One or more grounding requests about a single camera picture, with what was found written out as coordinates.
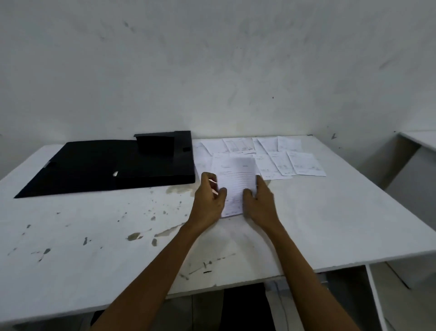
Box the person's black trousers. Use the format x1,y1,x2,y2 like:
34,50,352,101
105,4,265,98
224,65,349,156
90,282,277,331

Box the row of white paper receipts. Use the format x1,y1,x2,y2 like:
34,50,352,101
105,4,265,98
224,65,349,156
193,136,327,181

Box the person's left forearm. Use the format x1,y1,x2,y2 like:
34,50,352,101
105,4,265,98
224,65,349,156
89,221,219,331

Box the white printed paper sheet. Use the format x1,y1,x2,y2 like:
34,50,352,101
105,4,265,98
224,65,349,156
211,154,261,219

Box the person's right forearm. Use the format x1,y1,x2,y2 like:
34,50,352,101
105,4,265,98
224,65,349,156
250,221,362,331

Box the person's right hand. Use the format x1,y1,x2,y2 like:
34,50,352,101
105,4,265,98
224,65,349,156
242,175,284,234

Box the white table leg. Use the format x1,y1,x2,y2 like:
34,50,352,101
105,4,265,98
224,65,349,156
365,264,389,331

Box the black open file folder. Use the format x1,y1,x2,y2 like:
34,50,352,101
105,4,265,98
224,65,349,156
14,130,196,199

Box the white side table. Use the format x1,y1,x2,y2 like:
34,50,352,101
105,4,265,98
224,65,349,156
384,131,436,290

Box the person's left hand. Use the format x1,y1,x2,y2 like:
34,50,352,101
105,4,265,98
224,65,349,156
187,172,228,233

